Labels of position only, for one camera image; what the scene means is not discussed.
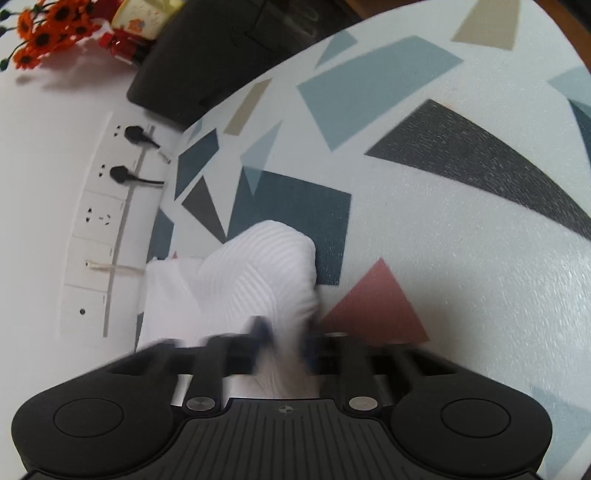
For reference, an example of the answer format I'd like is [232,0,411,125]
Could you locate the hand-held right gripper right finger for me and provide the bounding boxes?
[301,330,468,415]

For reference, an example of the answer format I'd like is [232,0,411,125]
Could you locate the white network cable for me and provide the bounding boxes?
[85,260,149,274]

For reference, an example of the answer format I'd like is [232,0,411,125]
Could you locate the cream printed tin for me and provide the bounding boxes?
[112,0,186,41]

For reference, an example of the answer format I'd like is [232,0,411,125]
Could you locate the white double power socket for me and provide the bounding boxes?
[89,109,151,198]

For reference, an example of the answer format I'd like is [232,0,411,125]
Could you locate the black box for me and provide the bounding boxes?
[126,0,371,133]

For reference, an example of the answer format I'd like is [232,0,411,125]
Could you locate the white network socket plate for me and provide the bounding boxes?
[67,237,123,293]

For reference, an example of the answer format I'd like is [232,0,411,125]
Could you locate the geometric patterned tablecloth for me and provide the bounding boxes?
[134,0,591,480]

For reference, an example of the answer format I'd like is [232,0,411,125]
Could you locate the white ribbed shirt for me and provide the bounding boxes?
[135,220,325,401]

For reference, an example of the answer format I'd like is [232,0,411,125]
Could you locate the orange artificial flowers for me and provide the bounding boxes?
[0,0,110,73]

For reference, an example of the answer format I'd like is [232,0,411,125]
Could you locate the white single power socket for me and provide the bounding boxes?
[75,188,131,244]

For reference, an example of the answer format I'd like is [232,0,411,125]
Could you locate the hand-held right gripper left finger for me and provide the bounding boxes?
[107,316,274,415]

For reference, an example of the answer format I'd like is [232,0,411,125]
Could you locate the black power plug white tag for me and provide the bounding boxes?
[123,125,173,164]

